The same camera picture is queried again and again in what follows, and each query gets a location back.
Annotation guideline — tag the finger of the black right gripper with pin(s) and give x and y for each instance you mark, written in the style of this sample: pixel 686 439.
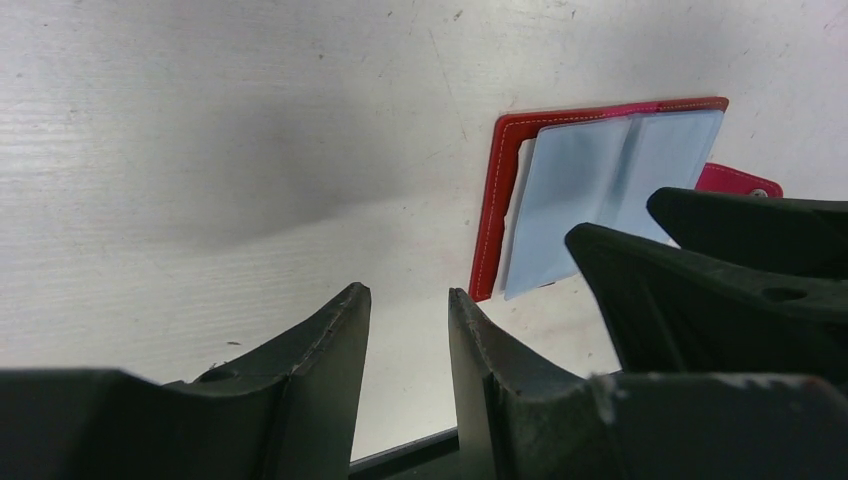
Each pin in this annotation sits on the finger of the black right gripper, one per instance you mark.
pixel 798 237
pixel 672 310

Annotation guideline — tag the red leather card holder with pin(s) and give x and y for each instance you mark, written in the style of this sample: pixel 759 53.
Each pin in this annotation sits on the red leather card holder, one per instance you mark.
pixel 550 171

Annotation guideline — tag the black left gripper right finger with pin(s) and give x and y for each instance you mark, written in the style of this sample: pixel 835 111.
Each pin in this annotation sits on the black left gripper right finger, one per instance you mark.
pixel 519 416

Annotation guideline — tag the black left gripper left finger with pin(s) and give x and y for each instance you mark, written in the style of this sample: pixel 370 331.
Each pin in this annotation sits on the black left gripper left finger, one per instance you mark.
pixel 284 410

